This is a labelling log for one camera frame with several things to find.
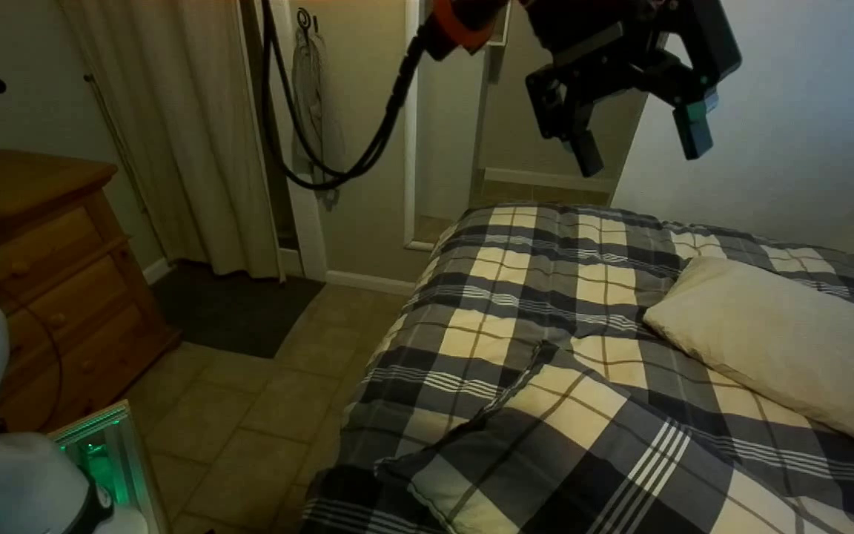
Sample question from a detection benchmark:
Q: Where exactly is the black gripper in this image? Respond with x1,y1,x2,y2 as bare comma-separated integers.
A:
521,0,748,180

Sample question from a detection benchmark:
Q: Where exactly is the plaid checkered fabric cloth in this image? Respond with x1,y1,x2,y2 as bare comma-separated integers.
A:
376,337,854,534

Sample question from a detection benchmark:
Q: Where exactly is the plain cream pillow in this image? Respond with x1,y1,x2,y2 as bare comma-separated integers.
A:
640,257,854,462

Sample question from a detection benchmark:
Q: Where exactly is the white wardrobe panel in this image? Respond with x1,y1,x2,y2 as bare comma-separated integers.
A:
609,0,854,254

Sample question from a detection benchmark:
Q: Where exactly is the plaid bedspread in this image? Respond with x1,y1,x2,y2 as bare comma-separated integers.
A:
297,201,854,534

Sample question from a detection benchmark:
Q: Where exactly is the dark floor mat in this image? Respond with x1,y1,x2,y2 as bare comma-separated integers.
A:
147,260,328,363

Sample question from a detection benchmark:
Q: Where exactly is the wooden dresser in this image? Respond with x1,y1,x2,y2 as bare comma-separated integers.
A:
0,147,183,435

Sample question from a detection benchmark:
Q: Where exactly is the control box with green light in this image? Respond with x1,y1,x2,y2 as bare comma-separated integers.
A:
51,397,168,534

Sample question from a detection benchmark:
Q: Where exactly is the white closet door frame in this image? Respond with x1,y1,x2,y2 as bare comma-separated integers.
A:
402,0,515,253

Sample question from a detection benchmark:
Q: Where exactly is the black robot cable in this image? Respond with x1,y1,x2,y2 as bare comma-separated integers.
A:
259,0,511,193

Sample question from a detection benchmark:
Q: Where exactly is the cord hanging on wall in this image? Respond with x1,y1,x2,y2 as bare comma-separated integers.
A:
290,5,345,211

